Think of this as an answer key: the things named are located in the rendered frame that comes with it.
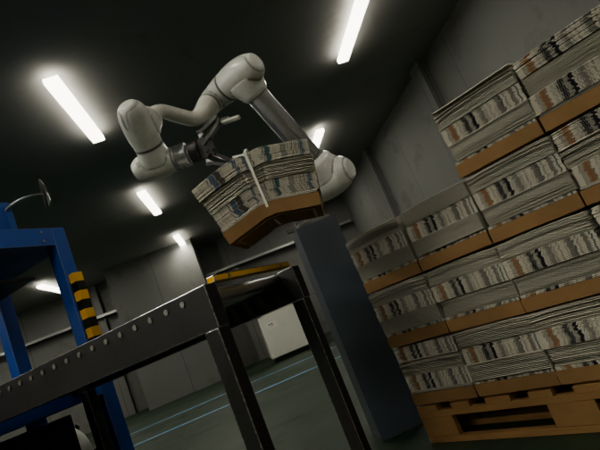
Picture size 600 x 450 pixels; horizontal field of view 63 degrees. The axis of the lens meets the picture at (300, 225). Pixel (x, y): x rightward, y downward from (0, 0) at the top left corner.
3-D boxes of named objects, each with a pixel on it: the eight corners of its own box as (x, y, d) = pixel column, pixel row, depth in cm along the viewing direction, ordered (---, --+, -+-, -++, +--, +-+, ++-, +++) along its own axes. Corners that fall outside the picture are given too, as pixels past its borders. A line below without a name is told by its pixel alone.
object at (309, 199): (324, 215, 182) (322, 204, 183) (321, 204, 154) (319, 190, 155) (283, 223, 184) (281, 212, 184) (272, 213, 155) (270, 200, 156)
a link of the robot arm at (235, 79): (330, 191, 242) (365, 170, 229) (322, 210, 230) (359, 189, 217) (221, 68, 217) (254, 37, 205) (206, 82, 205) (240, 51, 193)
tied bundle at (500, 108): (511, 169, 183) (484, 115, 187) (590, 129, 162) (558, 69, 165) (461, 180, 157) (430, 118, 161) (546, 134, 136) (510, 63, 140)
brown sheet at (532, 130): (511, 167, 183) (505, 157, 183) (588, 128, 162) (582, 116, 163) (460, 179, 157) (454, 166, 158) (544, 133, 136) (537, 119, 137)
